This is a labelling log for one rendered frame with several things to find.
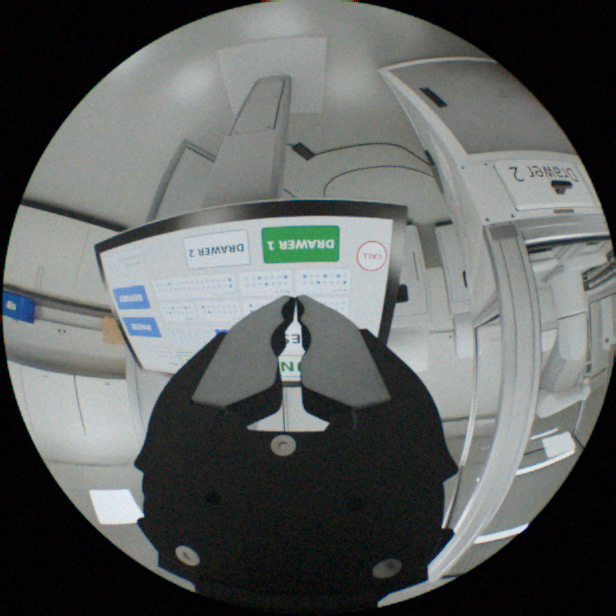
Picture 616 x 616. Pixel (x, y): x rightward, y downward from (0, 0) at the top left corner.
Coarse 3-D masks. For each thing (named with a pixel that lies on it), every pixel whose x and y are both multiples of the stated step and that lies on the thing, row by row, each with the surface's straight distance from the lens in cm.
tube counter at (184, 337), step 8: (168, 328) 40; (176, 328) 39; (184, 328) 38; (192, 328) 37; (200, 328) 36; (208, 328) 35; (216, 328) 35; (224, 328) 34; (176, 336) 40; (184, 336) 39; (192, 336) 38; (200, 336) 37; (208, 336) 36; (176, 344) 41; (184, 344) 40; (192, 344) 39; (200, 344) 38
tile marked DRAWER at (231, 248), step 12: (192, 240) 30; (204, 240) 30; (216, 240) 29; (228, 240) 28; (240, 240) 28; (192, 252) 31; (204, 252) 30; (216, 252) 29; (228, 252) 29; (240, 252) 28; (192, 264) 31; (204, 264) 30; (216, 264) 30; (228, 264) 29; (240, 264) 29
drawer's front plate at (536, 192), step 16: (512, 160) 52; (528, 160) 54; (544, 160) 58; (512, 176) 48; (528, 176) 50; (544, 176) 53; (576, 176) 62; (512, 192) 46; (528, 192) 47; (544, 192) 50; (576, 192) 57; (528, 208) 47
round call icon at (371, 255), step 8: (360, 240) 28; (368, 240) 28; (376, 240) 28; (384, 240) 28; (360, 248) 28; (368, 248) 28; (376, 248) 28; (384, 248) 29; (360, 256) 28; (368, 256) 28; (376, 256) 29; (384, 256) 29; (360, 264) 28; (368, 264) 29; (376, 264) 29; (384, 264) 29; (376, 272) 29; (384, 272) 30
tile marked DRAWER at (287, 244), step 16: (272, 240) 27; (288, 240) 27; (304, 240) 27; (320, 240) 27; (336, 240) 27; (272, 256) 28; (288, 256) 27; (304, 256) 27; (320, 256) 27; (336, 256) 28
